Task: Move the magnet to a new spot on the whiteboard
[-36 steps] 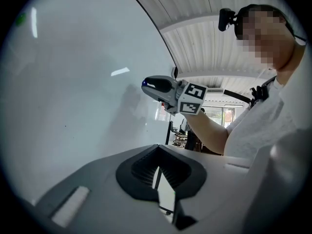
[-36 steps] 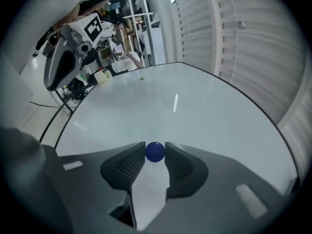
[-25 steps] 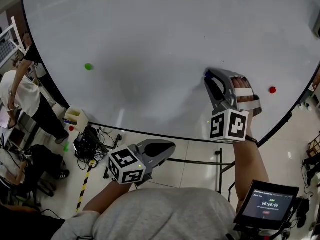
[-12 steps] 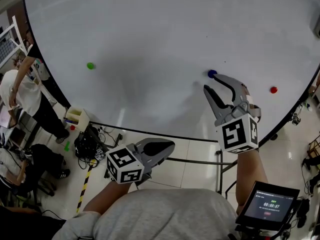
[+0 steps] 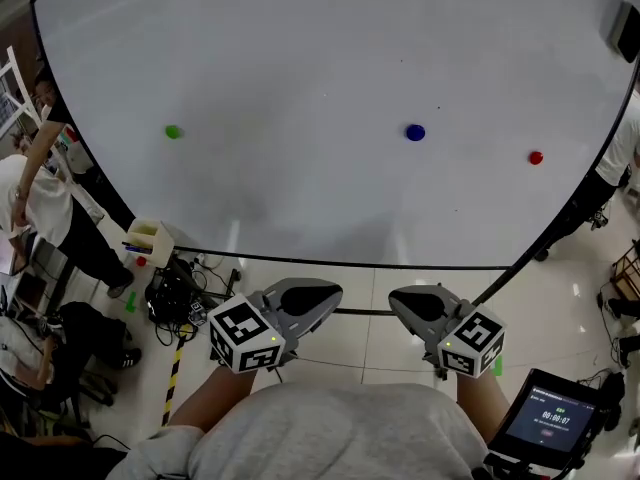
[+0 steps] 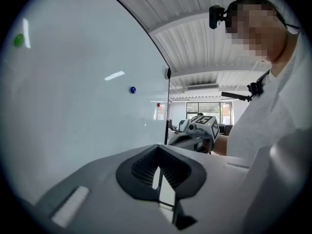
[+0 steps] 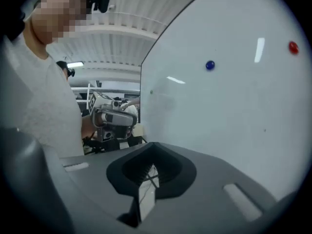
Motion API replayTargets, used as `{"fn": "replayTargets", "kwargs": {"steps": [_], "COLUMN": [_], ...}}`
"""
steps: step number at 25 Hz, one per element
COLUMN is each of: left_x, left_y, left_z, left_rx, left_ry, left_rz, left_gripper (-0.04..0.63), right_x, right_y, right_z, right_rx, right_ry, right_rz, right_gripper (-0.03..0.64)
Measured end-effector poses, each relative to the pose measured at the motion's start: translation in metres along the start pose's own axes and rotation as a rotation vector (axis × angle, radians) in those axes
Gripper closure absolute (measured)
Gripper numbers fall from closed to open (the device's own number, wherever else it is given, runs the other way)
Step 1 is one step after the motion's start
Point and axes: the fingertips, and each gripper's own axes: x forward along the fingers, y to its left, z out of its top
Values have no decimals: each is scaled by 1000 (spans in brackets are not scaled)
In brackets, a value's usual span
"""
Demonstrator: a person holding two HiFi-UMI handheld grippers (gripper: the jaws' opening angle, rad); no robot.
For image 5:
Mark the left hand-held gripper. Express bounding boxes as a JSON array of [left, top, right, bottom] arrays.
[[207, 277, 345, 374]]

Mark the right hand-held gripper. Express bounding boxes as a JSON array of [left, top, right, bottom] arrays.
[[388, 283, 508, 380]]

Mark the black tablet with timer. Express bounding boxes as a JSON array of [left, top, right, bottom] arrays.
[[487, 367, 601, 467]]

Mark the grey black whiteboard eraser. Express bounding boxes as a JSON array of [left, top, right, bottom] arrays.
[[599, 0, 640, 64]]

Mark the black device with cables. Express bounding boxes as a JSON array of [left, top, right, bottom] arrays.
[[579, 370, 626, 432]]

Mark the white pen tray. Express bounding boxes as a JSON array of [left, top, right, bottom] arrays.
[[125, 217, 176, 269]]

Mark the person's right forearm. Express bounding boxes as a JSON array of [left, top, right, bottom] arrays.
[[453, 372, 517, 447]]

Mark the black shoe with white stripes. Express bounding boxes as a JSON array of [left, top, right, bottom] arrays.
[[112, 347, 143, 369]]

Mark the person's left forearm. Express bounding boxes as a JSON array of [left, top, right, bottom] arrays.
[[167, 365, 259, 428]]

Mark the white metal rack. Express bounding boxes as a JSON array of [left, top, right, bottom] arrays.
[[0, 45, 41, 139]]

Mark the person's grey shirt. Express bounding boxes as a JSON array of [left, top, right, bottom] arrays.
[[107, 381, 494, 480]]

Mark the large white whiteboard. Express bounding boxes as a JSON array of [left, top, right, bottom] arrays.
[[29, 0, 640, 270]]

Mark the yellow black striped tape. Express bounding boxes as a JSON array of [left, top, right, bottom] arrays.
[[160, 325, 194, 427]]

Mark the black equipment with cables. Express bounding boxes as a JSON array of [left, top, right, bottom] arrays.
[[144, 255, 236, 327]]

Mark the wooden stool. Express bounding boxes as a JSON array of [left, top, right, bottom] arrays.
[[610, 240, 640, 300]]

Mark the black metal whiteboard stand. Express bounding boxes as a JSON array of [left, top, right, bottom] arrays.
[[333, 267, 516, 317]]

